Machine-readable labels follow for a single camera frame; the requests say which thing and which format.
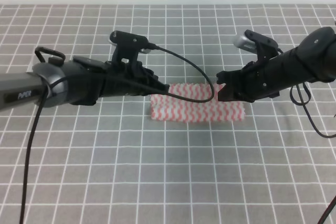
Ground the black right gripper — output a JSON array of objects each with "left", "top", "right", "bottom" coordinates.
[{"left": 216, "top": 60, "right": 281, "bottom": 102}]

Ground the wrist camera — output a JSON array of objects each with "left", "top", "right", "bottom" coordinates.
[
  {"left": 109, "top": 30, "right": 151, "bottom": 63},
  {"left": 233, "top": 29, "right": 278, "bottom": 60}
]

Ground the grey checked tablecloth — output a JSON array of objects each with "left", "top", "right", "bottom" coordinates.
[{"left": 1, "top": 4, "right": 335, "bottom": 223}]

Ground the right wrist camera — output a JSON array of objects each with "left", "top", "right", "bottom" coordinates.
[{"left": 233, "top": 29, "right": 278, "bottom": 60}]

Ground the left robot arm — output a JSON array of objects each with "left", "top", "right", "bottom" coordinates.
[{"left": 1, "top": 56, "right": 169, "bottom": 110}]

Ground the pink wavy striped towel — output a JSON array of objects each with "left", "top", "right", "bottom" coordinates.
[{"left": 150, "top": 83, "right": 245, "bottom": 123}]

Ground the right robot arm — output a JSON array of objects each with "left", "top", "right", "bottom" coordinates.
[{"left": 216, "top": 27, "right": 335, "bottom": 103}]

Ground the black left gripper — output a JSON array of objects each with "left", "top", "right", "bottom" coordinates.
[{"left": 102, "top": 61, "right": 170, "bottom": 97}]

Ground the left black camera cable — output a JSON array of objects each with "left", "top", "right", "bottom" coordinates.
[{"left": 18, "top": 42, "right": 215, "bottom": 224}]

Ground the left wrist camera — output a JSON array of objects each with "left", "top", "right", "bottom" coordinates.
[{"left": 109, "top": 30, "right": 151, "bottom": 63}]

